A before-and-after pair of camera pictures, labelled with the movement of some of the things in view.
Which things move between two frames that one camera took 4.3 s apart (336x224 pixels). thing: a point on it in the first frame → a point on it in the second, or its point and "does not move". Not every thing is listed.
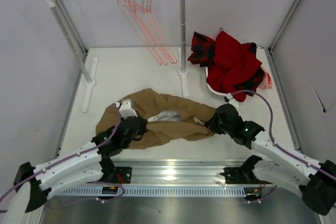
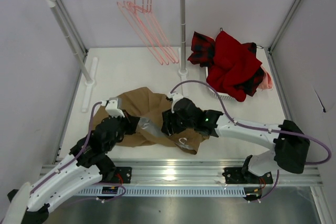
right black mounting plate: (243, 175) does not move
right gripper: (214, 121) → (168, 122)
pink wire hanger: (146, 15) does not move
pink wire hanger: (142, 18) does not move
